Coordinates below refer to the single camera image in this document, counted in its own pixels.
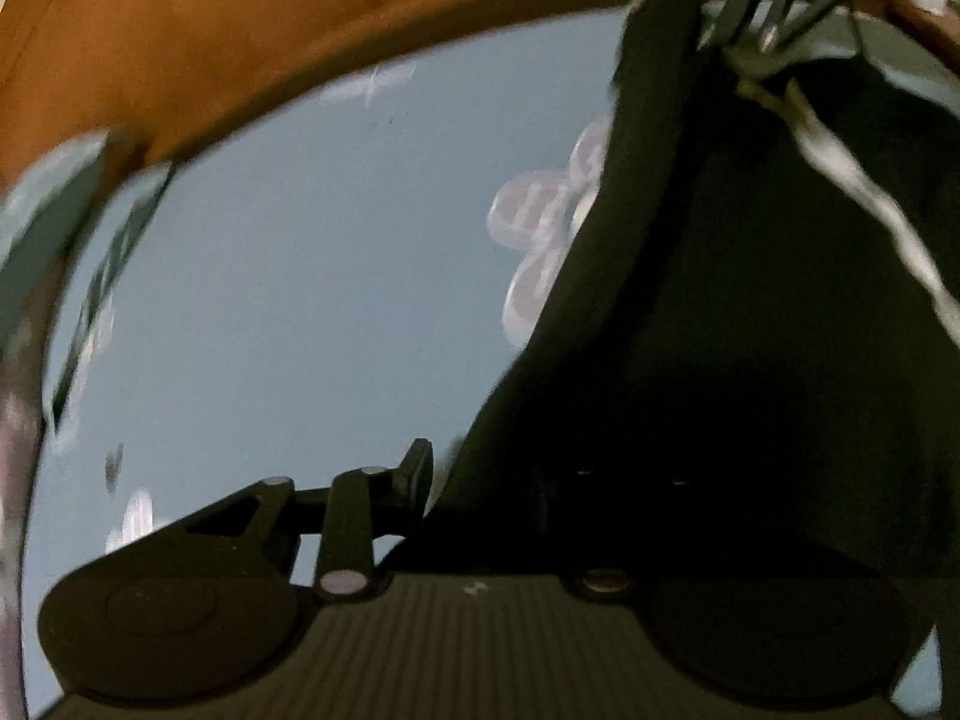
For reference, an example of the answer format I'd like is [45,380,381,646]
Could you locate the purple floral folded quilt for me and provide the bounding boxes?
[2,307,49,718]

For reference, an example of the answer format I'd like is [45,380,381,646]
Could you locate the black sweatpants with drawstring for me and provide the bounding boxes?
[389,0,958,589]

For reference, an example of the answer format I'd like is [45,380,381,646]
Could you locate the blue patterned bed sheet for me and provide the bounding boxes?
[21,7,960,720]

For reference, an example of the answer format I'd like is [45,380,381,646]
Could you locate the wooden headboard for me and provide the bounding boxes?
[0,0,960,189]

